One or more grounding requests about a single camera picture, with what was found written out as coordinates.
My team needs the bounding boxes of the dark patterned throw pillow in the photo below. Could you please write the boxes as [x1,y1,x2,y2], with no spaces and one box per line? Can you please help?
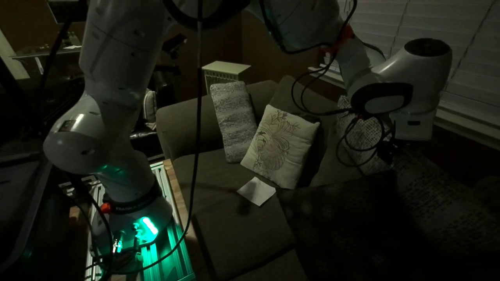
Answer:
[278,172,500,281]

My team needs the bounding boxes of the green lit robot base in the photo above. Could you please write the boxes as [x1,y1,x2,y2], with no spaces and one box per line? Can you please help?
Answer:
[85,163,196,281]

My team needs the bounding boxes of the white side cabinet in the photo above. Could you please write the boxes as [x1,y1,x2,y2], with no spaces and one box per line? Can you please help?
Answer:
[202,61,250,89]

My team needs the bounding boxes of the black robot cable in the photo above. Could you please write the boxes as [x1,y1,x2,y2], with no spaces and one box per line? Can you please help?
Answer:
[83,0,397,278]

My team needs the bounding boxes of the white window blinds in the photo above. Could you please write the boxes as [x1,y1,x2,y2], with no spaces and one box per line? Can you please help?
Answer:
[349,0,500,127]

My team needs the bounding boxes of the grey knitted throw pillow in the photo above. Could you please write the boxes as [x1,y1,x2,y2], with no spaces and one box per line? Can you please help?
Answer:
[210,82,257,163]

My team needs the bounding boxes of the white paper sheet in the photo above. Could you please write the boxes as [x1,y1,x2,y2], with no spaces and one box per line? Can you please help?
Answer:
[238,177,277,206]

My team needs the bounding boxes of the brown fabric sofa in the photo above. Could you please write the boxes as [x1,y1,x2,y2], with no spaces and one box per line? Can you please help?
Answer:
[158,99,500,281]

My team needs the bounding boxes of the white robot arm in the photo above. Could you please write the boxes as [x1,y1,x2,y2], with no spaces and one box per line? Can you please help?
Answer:
[44,0,452,206]

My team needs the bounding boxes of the cream embroidered throw pillow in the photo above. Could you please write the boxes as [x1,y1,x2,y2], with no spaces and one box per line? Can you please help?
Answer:
[241,105,321,189]

